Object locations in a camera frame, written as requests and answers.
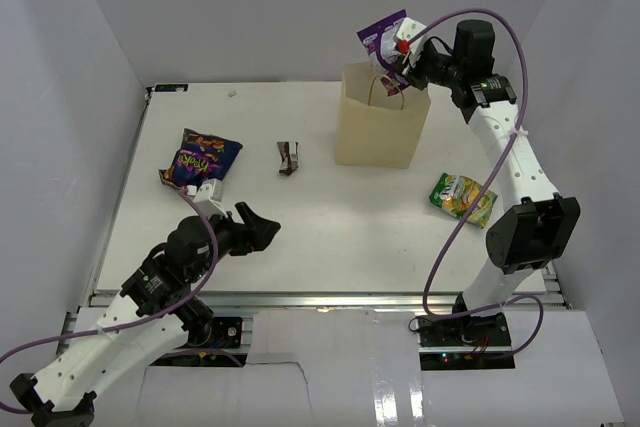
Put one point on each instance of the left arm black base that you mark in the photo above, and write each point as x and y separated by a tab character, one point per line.
215	334

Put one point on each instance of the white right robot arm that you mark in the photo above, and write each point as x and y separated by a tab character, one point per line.
538	221

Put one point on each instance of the beige paper bag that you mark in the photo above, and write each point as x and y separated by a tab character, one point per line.
374	128

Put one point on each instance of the aluminium table front rail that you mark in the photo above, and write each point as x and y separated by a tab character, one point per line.
219	300

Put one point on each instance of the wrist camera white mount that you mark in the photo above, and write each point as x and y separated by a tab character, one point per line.
409	40
208	197

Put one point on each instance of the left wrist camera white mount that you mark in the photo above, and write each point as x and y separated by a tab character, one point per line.
208	197

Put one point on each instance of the green yellow Fox's candy bag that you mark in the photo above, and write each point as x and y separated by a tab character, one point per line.
454	194

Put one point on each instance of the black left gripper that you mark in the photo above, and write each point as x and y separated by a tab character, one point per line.
261	230

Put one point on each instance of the purple snack pouch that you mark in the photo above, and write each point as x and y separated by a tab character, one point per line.
380	45

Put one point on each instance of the blue label left corner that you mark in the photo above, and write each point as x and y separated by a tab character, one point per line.
171	88

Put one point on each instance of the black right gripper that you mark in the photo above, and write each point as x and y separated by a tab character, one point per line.
415	73

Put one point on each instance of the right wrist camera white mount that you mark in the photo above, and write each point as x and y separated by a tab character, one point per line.
409	40

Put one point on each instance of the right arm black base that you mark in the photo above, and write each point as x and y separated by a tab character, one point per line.
465	344

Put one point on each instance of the brown chocolate bar wrapper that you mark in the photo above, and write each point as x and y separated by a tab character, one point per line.
288	151

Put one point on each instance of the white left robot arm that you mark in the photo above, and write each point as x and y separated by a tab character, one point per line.
156	311

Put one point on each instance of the dark blue Kroks chip bag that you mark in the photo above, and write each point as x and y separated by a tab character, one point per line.
201	157

